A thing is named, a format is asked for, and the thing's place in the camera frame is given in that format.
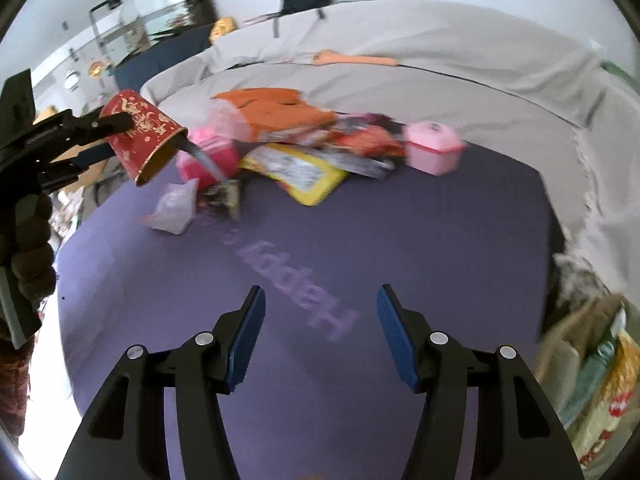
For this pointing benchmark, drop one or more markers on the dark grey snack packet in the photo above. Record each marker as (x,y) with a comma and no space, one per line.
(360,165)

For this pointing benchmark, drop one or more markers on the orange long plastic stick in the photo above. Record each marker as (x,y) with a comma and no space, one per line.
(350,59)

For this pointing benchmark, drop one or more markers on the orange wall ornament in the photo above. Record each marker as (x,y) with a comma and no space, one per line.
(95,68)

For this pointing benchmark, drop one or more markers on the white round wall ornament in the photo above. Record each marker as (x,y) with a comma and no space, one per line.
(73,79)

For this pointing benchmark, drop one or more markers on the dark purple snack packet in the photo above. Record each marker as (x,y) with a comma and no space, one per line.
(370,120)

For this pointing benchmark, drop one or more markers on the orange packet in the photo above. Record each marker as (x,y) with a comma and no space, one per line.
(270,107)

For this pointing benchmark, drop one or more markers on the red snack packet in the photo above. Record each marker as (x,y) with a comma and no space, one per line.
(365,142)

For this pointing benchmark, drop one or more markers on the red gold paper cup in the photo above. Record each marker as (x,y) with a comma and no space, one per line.
(135,125)

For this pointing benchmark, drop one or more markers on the person's left hand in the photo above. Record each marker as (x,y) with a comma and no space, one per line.
(32,250)

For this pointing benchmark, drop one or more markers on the yellow snack packet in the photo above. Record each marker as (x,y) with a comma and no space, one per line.
(300,172)

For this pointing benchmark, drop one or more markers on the glass fish tank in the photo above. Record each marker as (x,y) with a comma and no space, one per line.
(150,10)

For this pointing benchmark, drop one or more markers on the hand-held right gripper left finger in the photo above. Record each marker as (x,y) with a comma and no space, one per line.
(247,340)

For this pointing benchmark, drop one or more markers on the green packet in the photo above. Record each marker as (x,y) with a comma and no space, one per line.
(592,365)

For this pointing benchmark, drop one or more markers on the small dark printed packet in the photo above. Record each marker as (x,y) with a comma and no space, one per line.
(220,197)

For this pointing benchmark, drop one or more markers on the grey covered sofa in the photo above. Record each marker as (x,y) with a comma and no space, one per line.
(450,60)

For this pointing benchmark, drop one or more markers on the yellow red snack bag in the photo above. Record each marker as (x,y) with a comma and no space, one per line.
(612,405)

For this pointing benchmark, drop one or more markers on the purple tablecloth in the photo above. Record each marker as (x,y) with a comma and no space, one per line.
(350,240)

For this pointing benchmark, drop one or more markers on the pink lidded container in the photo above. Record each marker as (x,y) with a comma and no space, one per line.
(432,147)

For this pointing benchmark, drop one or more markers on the wastebasket with beige liner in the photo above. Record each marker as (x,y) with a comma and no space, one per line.
(555,360)

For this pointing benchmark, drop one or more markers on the navy blue cabinet cover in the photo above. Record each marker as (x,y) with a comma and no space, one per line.
(150,62)

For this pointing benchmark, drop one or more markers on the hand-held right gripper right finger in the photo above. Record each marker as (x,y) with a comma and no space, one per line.
(397,340)

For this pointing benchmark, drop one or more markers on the yellow plush toy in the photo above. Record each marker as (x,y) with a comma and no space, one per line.
(222,29)

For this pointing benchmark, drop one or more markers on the light grey fringed throw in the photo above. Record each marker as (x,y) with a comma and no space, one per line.
(607,160)

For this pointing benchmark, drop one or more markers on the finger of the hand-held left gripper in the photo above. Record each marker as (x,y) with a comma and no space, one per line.
(85,127)
(85,157)

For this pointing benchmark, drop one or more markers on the pink plastic box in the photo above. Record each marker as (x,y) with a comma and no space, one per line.
(222,155)

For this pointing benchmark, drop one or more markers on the green cloth item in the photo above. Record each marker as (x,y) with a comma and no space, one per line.
(617,74)

